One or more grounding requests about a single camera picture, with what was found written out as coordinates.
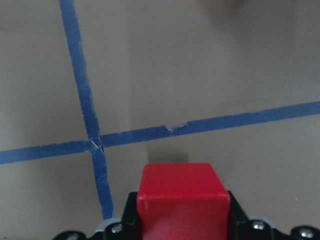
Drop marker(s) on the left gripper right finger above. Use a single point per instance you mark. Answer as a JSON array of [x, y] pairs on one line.
[[241, 227]]

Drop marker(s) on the red wooden block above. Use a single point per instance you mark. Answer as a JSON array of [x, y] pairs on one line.
[[182, 201]]

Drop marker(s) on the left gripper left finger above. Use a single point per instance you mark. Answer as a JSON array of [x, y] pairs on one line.
[[128, 228]]

